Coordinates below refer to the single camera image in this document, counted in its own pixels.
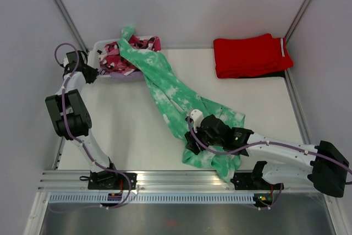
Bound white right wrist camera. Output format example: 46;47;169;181
189;109;204;133

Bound black folded garment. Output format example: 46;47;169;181
237;70;285;79

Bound lilac garment in basket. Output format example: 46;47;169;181
98;68;144;79

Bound red folded trousers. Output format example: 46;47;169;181
213;33;294;79

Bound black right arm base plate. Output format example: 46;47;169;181
230;172;281;190

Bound slotted cable duct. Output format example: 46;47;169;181
49;193;255;204

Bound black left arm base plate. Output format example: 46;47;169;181
87;171;137;190

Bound aluminium mounting rail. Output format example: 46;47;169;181
37;170;338;192

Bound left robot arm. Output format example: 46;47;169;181
45;51;192;189

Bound white perforated laundry basket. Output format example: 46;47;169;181
87;39;144;83

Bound green tie-dye trousers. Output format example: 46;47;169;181
118;26;245;183

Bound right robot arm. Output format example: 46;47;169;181
191;115;351;198

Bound pink camouflage trousers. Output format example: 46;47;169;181
101;34;162;73

